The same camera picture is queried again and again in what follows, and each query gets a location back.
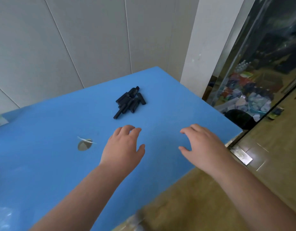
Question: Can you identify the black round stool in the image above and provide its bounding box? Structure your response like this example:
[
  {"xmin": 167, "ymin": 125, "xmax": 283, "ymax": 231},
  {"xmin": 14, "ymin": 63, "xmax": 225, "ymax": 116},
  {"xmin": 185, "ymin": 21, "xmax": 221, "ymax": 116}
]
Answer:
[{"xmin": 224, "ymin": 109, "xmax": 257, "ymax": 130}]

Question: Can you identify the glass door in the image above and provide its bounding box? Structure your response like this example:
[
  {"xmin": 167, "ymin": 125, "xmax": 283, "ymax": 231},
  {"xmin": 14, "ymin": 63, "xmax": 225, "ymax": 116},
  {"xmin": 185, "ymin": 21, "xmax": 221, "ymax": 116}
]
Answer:
[{"xmin": 206, "ymin": 0, "xmax": 296, "ymax": 133}]

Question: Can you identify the heap of colourful packets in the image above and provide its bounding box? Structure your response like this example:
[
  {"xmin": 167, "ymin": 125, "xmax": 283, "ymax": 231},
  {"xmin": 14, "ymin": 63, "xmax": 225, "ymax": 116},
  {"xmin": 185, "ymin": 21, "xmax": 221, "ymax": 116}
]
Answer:
[{"xmin": 214, "ymin": 60, "xmax": 274, "ymax": 122}]

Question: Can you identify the metal door handle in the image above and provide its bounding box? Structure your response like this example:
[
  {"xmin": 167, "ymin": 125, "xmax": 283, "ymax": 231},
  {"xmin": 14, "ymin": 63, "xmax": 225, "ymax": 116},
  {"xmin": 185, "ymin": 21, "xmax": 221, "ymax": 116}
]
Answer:
[{"xmin": 281, "ymin": 74, "xmax": 296, "ymax": 94}]

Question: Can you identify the person's right hand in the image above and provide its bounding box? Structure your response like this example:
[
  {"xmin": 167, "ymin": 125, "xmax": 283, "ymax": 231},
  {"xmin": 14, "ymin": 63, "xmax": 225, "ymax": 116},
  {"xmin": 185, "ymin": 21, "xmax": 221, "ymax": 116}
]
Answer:
[{"xmin": 178, "ymin": 124, "xmax": 234, "ymax": 177}]

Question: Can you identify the metal door floor hinge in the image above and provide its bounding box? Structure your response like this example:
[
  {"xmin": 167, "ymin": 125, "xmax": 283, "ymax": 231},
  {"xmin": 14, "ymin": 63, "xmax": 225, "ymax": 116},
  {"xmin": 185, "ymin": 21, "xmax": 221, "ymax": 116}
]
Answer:
[{"xmin": 230, "ymin": 145, "xmax": 253, "ymax": 166}]

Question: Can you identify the person's right forearm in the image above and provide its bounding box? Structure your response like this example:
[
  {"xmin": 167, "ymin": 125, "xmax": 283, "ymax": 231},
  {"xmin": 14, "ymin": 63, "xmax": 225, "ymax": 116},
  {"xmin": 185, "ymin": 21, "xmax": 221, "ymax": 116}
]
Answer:
[{"xmin": 210, "ymin": 158, "xmax": 296, "ymax": 231}]

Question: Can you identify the blue foam table cover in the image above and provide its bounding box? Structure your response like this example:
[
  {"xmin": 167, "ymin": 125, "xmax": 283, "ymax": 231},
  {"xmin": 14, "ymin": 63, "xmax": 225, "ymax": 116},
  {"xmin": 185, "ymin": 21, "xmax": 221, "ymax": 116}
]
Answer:
[{"xmin": 0, "ymin": 66, "xmax": 243, "ymax": 231}]

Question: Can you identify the clear plastic wrap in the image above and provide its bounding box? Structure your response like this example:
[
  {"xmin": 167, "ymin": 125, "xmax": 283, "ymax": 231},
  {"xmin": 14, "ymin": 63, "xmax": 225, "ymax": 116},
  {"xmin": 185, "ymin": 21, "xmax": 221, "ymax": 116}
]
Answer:
[{"xmin": 0, "ymin": 205, "xmax": 14, "ymax": 231}]

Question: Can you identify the person's left forearm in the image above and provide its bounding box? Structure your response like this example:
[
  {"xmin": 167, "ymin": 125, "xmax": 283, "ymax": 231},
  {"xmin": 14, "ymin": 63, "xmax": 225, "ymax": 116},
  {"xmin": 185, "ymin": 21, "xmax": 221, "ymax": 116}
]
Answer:
[{"xmin": 30, "ymin": 163, "xmax": 129, "ymax": 231}]

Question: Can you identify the person's left hand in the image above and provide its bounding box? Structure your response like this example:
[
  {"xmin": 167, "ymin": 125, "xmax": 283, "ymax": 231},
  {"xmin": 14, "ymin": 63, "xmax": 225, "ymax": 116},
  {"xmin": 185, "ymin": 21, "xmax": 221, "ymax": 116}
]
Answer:
[{"xmin": 99, "ymin": 125, "xmax": 146, "ymax": 177}]

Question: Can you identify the pile of black tubes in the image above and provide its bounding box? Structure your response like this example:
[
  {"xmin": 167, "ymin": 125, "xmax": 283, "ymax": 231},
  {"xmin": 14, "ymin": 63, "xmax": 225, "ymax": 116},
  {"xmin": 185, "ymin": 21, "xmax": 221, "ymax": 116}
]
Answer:
[{"xmin": 113, "ymin": 86, "xmax": 147, "ymax": 120}]

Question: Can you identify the small green packet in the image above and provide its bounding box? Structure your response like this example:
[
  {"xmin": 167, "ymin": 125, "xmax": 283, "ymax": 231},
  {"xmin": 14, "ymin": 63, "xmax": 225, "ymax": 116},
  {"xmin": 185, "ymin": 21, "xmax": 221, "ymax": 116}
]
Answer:
[{"xmin": 268, "ymin": 107, "xmax": 284, "ymax": 120}]

